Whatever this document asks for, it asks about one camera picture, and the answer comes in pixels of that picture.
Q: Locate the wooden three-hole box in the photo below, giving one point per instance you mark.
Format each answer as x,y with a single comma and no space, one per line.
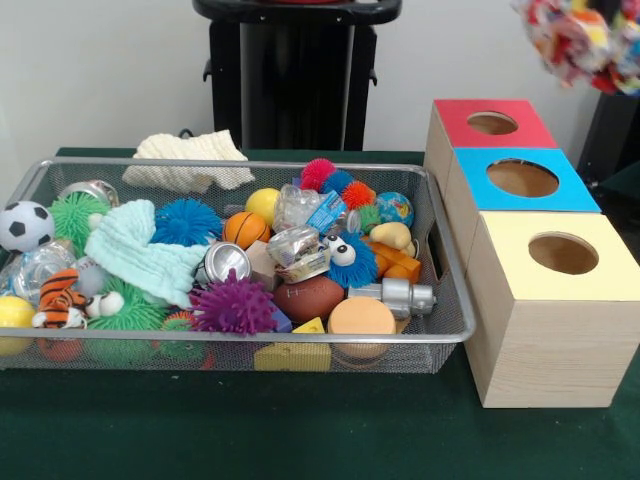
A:
550,340

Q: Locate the purple spiky ball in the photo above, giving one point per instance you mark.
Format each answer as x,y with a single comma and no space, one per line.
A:
232,305

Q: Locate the brown toy football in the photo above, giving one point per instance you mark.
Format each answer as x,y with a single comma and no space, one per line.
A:
308,298

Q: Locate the black chair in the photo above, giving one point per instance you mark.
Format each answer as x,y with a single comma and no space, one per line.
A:
615,140

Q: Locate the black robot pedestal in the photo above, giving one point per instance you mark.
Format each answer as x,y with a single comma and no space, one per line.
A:
300,80

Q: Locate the green spiky ball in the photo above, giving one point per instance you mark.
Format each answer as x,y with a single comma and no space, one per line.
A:
75,215

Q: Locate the orange tiger plush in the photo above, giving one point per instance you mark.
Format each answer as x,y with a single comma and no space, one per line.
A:
60,300

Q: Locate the cream knit cloth roll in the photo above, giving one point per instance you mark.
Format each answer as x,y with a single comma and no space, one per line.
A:
190,160

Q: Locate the yellow cheese wedge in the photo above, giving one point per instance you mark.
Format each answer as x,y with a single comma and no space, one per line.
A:
292,354

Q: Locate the blue fuzzy monster toy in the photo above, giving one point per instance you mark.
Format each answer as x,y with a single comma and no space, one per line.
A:
350,262

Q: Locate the mint green knit cloth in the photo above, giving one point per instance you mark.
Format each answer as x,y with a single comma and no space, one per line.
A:
140,255

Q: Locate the clear mesh bin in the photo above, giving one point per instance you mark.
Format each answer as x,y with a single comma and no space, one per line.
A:
452,300

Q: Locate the yellow ball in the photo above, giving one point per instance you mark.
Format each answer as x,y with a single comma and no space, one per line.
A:
262,204

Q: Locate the black and white soccer ball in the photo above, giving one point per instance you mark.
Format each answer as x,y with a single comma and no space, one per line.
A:
25,226

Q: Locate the dark green tablecloth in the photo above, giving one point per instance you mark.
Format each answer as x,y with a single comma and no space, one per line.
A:
300,430

